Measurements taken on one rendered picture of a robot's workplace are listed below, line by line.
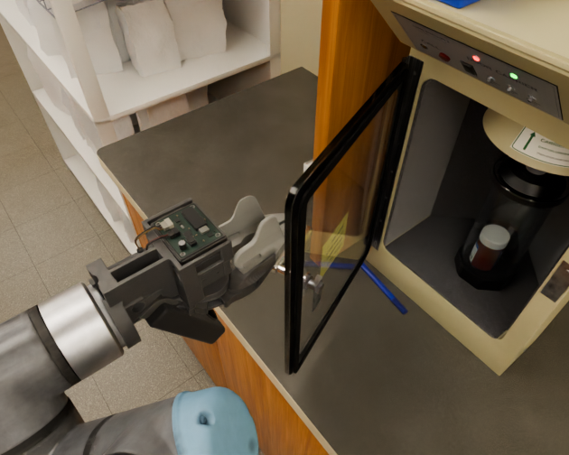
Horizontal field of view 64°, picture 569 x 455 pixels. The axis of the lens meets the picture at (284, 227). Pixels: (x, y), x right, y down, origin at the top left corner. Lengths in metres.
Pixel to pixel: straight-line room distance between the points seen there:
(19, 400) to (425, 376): 0.63
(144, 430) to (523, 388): 0.68
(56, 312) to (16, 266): 2.04
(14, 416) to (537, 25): 0.53
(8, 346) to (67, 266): 1.93
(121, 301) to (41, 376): 0.08
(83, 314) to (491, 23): 0.42
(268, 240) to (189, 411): 0.20
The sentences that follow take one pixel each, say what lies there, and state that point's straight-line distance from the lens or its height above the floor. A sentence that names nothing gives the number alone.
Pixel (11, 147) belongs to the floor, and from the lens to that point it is 3.17.
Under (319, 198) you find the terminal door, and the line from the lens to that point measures 0.50.
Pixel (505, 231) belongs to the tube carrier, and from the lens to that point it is 0.77.
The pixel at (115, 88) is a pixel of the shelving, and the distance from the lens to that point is 1.57.
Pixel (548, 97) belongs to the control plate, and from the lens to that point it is 0.50.
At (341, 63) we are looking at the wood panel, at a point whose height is 1.38.
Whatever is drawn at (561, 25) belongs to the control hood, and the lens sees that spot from 0.49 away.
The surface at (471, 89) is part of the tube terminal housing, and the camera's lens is 0.63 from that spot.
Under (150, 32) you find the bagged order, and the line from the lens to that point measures 1.55.
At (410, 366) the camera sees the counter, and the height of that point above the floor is 0.94.
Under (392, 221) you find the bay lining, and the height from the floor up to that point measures 1.08.
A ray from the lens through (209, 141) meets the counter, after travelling 1.25.
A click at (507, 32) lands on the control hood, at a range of 0.46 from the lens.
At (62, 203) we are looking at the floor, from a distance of 2.65.
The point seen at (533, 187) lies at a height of 1.25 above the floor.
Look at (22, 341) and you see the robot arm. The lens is 0.41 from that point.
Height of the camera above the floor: 1.68
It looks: 48 degrees down
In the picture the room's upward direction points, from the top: straight up
